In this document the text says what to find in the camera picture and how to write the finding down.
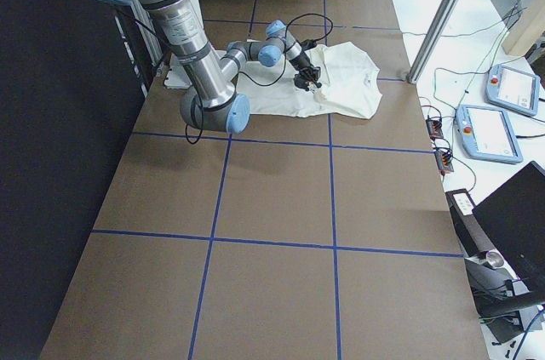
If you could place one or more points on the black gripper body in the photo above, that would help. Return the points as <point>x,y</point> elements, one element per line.
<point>301,65</point>

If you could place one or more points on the cream long-sleeve printed shirt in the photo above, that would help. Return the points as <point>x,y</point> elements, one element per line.
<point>348,77</point>

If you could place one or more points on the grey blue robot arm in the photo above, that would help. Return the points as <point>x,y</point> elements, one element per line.
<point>212,101</point>

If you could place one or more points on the orange black connector box far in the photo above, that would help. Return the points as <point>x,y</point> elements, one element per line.
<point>434,128</point>

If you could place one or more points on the orange black connector box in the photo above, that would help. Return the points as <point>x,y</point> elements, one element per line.
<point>434,128</point>
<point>443,159</point>

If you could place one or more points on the orange black connector box near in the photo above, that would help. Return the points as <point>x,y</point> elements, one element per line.
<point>443,159</point>

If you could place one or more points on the near teach pendant tablet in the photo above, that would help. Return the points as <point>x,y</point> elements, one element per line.
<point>487,134</point>

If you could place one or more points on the teach pendant tablet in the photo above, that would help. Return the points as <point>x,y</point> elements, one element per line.
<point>487,134</point>
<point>514,90</point>

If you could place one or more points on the far teach pendant tablet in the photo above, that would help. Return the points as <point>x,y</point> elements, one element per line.
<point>514,90</point>

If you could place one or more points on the black box with white label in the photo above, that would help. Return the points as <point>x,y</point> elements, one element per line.
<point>475,242</point>

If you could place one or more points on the black monitor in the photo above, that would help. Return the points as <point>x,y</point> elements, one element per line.
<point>512,217</point>

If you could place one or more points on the aluminium frame post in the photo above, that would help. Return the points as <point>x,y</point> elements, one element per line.
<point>434,33</point>

